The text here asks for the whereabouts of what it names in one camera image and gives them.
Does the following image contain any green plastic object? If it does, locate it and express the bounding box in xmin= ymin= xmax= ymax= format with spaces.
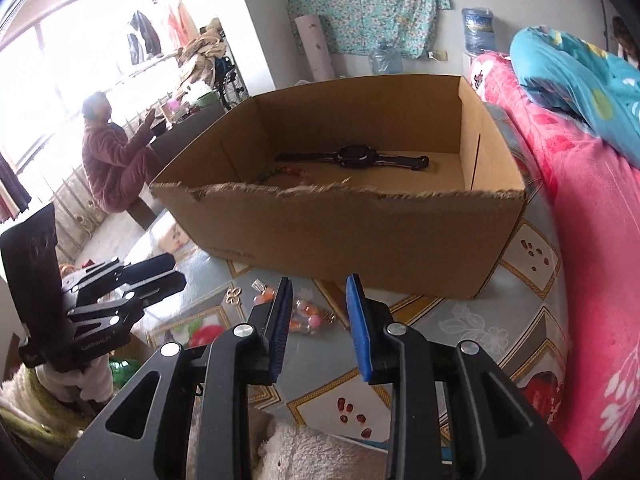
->
xmin=107 ymin=357 xmax=146 ymax=386

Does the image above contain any beige clothes pile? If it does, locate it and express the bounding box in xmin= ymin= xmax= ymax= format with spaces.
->
xmin=177 ymin=17 xmax=227 ymax=94

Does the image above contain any brown cardboard box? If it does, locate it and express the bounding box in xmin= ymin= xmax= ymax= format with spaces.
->
xmin=149 ymin=75 xmax=527 ymax=301

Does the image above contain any dark table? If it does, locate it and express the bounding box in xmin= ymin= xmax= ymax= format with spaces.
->
xmin=150 ymin=102 xmax=227 ymax=162

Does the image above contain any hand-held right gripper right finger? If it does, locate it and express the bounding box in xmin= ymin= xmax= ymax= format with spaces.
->
xmin=346 ymin=273 xmax=583 ymax=480

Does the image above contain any clear empty water bottle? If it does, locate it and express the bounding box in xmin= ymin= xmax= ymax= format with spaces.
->
xmin=369 ymin=46 xmax=404 ymax=77

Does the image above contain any orange pink bead bracelet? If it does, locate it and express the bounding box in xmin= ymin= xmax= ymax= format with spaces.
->
xmin=252 ymin=287 xmax=326 ymax=335

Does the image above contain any wheelchair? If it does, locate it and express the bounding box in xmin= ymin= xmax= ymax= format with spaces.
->
xmin=215 ymin=55 xmax=249 ymax=110

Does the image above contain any patterned tablecloth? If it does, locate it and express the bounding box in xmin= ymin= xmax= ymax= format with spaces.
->
xmin=107 ymin=125 xmax=571 ymax=431

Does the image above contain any white paper roll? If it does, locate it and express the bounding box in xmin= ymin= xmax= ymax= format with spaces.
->
xmin=293 ymin=14 xmax=334 ymax=82

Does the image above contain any wooden stool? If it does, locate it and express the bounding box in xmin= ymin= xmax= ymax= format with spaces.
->
xmin=127 ymin=195 xmax=159 ymax=231

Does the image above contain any pink floral blanket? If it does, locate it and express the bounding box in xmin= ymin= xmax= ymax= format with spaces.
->
xmin=470 ymin=51 xmax=640 ymax=467

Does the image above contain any dark red curtain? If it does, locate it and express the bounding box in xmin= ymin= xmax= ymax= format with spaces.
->
xmin=0 ymin=152 xmax=32 ymax=224

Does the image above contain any metal balcony railing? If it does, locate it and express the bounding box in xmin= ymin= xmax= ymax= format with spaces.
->
xmin=50 ymin=170 xmax=107 ymax=262

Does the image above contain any blue patterned quilt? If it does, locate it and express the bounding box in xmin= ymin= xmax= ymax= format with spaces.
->
xmin=509 ymin=26 xmax=640 ymax=169

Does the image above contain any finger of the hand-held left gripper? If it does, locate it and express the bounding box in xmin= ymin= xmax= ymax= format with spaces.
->
xmin=62 ymin=253 xmax=177 ymax=301
xmin=67 ymin=272 xmax=187 ymax=323

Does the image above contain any teal floral wall cloth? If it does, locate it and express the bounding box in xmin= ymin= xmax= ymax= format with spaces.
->
xmin=284 ymin=0 xmax=453 ymax=59

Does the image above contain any pink hanging garment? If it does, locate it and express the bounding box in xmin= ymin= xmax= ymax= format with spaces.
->
xmin=167 ymin=2 xmax=199 ymax=49

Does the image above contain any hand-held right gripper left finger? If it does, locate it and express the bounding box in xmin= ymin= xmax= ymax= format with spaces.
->
xmin=55 ymin=276 xmax=294 ymax=480

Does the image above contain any black wrist watch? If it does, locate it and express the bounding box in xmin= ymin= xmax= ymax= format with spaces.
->
xmin=274 ymin=144 xmax=431 ymax=171

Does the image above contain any dark hanging jacket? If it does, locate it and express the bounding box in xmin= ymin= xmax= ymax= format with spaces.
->
xmin=126 ymin=10 xmax=162 ymax=65

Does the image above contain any blue water dispenser bottle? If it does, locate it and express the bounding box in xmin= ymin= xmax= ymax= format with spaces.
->
xmin=461 ymin=7 xmax=499 ymax=56

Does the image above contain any multicolour bead bracelet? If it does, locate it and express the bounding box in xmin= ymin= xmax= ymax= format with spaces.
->
xmin=257 ymin=164 xmax=307 ymax=184

